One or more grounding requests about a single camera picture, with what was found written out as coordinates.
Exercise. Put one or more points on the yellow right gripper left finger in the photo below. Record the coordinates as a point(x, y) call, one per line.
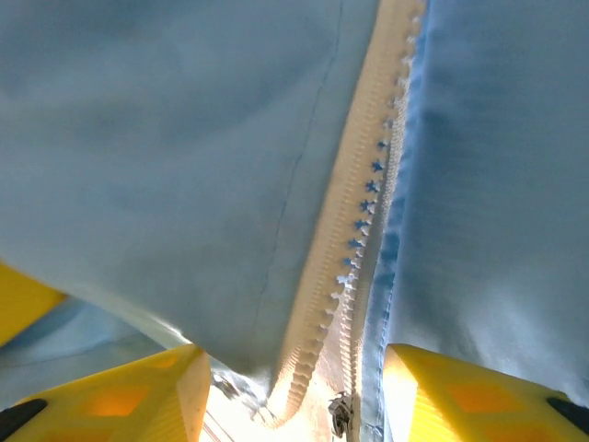
point(138, 405)

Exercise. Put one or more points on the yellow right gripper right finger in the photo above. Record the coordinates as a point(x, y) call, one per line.
point(460, 405)

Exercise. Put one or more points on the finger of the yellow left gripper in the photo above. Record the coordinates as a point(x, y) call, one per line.
point(23, 304)

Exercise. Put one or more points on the silver zipper slider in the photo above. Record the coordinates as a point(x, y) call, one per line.
point(339, 410)

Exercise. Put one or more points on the light blue zip jacket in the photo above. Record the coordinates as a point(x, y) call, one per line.
point(138, 138)

